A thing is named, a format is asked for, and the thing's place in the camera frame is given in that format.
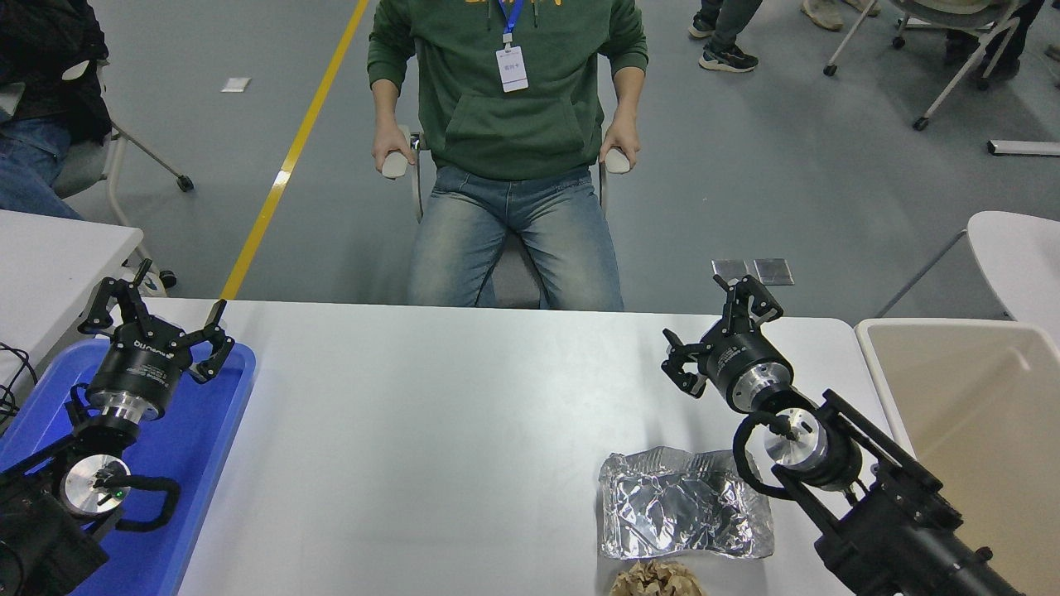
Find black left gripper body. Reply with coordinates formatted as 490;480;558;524
86;323;195;410

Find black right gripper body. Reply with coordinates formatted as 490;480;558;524
702;323;796;413

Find foil tray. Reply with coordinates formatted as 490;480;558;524
598;446;776;561

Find tan paper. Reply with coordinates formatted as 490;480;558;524
609;560;706;596

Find person's left hand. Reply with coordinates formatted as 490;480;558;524
597;115;643;171

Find person's right hand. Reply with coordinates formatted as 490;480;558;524
371;122;417;174

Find white side table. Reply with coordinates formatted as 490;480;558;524
0;210;146;390

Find blue plastic tray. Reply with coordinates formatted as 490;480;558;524
0;338;258;596

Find grey wheeled chair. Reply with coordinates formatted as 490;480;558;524
0;58;195;292

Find grey chair white armrests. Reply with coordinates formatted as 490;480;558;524
381;124;632;310

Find large pale bin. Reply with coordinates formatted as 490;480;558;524
855;318;1060;596

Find person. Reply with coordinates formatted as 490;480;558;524
367;0;649;312
801;0;880;31
687;0;763;74
0;0;113;223
944;0;1060;90

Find white rounded table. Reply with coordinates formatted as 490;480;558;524
874;210;1060;344

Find white bar on floor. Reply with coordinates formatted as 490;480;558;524
985;139;1060;157

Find white ID badge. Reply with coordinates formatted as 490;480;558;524
495;0;529;94

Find white-framed wheeled chair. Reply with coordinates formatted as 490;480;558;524
822;0;1029;132

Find thin black cable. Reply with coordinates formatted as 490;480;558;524
0;342;39;431

